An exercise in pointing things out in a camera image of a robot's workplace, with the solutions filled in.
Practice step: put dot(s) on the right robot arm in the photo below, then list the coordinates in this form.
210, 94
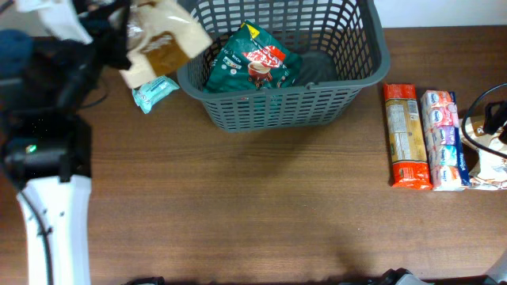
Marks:
496, 275

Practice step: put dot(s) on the orange biscuit package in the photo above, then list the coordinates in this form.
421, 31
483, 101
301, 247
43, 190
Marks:
406, 140

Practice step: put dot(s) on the light teal wipes packet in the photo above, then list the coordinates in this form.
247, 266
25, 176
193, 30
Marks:
149, 94

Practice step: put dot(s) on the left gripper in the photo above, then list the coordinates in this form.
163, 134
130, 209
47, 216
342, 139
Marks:
112, 43

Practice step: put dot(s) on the beige brown snack bag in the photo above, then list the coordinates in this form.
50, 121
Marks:
162, 37
489, 173

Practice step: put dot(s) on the grey plastic mesh basket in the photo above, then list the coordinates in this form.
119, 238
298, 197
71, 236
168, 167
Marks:
341, 44

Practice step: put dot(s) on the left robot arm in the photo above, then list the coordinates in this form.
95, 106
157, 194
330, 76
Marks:
47, 147

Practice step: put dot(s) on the green Nescafe coffee bag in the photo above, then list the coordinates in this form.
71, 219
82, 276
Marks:
252, 59

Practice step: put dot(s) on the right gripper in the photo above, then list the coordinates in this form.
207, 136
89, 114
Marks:
495, 115

